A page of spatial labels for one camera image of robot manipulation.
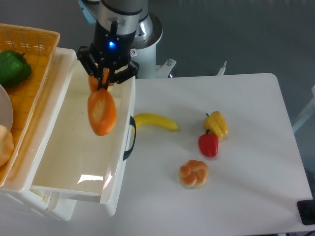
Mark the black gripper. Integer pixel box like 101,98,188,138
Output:
77,21,139,93

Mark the long orange bread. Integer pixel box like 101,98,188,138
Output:
88,88,117,136

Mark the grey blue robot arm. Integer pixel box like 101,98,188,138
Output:
77,0,145,90

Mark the upper white drawer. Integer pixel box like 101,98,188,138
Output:
32,62,135,213

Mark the white drawer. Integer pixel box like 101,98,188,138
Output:
31,189,77,221
32,62,135,213

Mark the white drawer cabinet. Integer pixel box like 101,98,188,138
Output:
0,47,136,222

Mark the bread bun in basket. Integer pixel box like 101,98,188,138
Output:
0,125,14,166

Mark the lower white drawer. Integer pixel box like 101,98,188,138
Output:
31,189,77,221

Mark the round knotted bread roll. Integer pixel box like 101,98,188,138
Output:
179,160,209,188

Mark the yellow banana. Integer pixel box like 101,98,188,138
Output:
133,113,180,131

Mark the yellow woven basket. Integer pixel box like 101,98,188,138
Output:
0,23,60,187

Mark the green bell pepper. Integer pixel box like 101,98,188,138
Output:
0,50,32,88

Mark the white plate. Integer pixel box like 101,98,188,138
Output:
0,86,13,130

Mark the yellow bell pepper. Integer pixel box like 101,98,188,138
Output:
204,111,229,140

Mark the red bell pepper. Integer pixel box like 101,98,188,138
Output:
198,129,219,158

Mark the white object at right edge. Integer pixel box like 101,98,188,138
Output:
292,86,315,133

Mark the black device at edge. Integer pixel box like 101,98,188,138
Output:
297,200,315,225

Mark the black drawer handle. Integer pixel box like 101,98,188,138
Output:
123,116,137,161

